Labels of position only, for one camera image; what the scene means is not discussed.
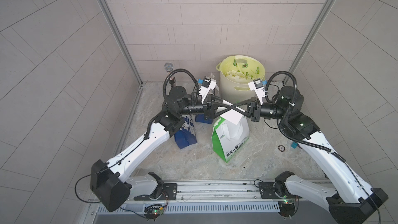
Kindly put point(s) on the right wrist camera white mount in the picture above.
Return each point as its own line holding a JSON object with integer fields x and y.
{"x": 257, "y": 85}

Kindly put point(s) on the teal and purple toy blocks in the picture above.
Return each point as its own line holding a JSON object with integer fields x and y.
{"x": 294, "y": 145}

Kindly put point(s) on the yellow-green avocado bin liner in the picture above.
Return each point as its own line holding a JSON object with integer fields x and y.
{"x": 241, "y": 63}

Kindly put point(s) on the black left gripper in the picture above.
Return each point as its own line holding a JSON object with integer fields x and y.
{"x": 207, "y": 109}

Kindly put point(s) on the white plastic waste bin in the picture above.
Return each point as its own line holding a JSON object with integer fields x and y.
{"x": 234, "y": 92}

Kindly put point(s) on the glitter microphone on black stand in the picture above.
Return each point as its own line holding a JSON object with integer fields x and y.
{"x": 169, "y": 67}

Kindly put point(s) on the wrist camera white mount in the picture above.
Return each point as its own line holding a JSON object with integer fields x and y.
{"x": 206, "y": 85}
{"x": 257, "y": 85}

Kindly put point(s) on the shredded paper pieces in bin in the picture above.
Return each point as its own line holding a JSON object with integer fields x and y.
{"x": 241, "y": 77}

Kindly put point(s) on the blue white paper bag rear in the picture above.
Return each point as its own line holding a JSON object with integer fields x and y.
{"x": 200, "y": 118}

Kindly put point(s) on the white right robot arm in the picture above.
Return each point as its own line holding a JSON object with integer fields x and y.
{"x": 351, "y": 200}

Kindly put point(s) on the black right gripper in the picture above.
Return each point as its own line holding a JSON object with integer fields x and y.
{"x": 255, "y": 111}

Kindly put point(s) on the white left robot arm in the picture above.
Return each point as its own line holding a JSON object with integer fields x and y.
{"x": 183, "y": 96}

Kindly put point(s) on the blue white paper bag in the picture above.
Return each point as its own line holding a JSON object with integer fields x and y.
{"x": 186, "y": 135}
{"x": 200, "y": 118}

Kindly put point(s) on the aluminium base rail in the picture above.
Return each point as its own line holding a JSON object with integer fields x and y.
{"x": 227, "y": 196}

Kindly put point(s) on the green white paper bag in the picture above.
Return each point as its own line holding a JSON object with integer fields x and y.
{"x": 227, "y": 137}

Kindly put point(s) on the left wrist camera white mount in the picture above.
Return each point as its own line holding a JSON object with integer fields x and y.
{"x": 206, "y": 85}

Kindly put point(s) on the blue white paper bag front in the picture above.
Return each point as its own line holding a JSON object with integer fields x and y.
{"x": 186, "y": 135}

